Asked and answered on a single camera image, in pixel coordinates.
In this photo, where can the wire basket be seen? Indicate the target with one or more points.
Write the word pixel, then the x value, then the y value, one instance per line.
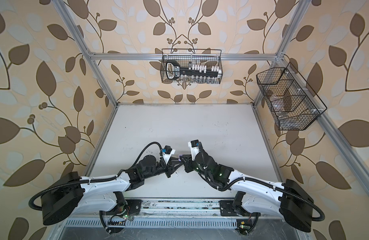
pixel 292 101
pixel 209 57

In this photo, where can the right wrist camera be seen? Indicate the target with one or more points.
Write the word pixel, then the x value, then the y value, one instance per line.
pixel 194 148

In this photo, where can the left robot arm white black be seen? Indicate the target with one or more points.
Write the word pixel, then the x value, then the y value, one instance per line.
pixel 74 194

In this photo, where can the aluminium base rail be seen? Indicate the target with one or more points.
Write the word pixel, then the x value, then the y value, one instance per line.
pixel 178 208

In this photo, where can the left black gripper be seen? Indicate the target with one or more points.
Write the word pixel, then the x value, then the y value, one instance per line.
pixel 170 167

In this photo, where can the back wire basket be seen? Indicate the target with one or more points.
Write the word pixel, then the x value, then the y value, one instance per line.
pixel 209 57

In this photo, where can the black tool rack with handle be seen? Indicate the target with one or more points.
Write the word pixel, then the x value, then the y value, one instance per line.
pixel 191 72

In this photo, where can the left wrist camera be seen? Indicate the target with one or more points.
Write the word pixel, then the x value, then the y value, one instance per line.
pixel 166 153

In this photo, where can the right wire basket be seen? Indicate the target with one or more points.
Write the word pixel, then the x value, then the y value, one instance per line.
pixel 292 101

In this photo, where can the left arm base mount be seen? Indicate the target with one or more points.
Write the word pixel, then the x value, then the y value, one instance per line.
pixel 125 207

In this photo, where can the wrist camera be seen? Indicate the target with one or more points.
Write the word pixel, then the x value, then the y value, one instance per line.
pixel 194 148
pixel 166 153

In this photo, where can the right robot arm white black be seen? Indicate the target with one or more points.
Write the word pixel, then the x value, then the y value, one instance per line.
pixel 253 195

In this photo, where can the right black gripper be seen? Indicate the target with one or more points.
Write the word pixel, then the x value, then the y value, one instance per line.
pixel 187 165

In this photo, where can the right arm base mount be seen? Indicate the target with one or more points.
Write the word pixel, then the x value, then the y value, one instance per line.
pixel 234 208

